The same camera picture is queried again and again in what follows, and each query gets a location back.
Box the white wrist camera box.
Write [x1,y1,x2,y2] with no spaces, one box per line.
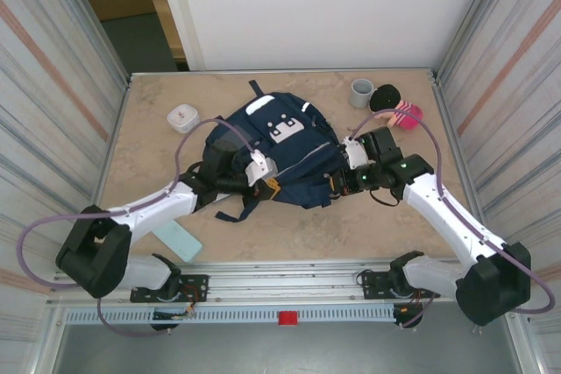
[341,136,372,173]
[244,150,279,187]

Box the black wired connector module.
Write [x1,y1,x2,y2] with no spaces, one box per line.
[392,303,425,330]
[150,307,196,332]

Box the navy blue backpack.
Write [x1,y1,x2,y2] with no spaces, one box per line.
[202,80,350,222]

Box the grey slotted cable duct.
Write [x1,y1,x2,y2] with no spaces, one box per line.
[63,307,398,326]

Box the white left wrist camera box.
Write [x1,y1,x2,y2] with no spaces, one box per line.
[244,150,279,187]

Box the light blue phone case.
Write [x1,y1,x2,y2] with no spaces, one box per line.
[153,219,203,264]

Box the white square lidded box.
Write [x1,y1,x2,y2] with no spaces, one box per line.
[166,103,201,134]

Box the plush doll with pink shirt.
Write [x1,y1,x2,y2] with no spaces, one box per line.
[368,83,425,131]

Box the aluminium mounting rail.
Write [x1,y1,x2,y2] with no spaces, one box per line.
[46,259,525,307]

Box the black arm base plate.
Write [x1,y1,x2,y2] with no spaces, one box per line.
[130,274,210,304]
[361,269,441,300]

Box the grey mug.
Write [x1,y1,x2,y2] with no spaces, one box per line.
[349,79,376,109]

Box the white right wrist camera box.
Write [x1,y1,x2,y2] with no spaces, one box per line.
[341,136,372,173]

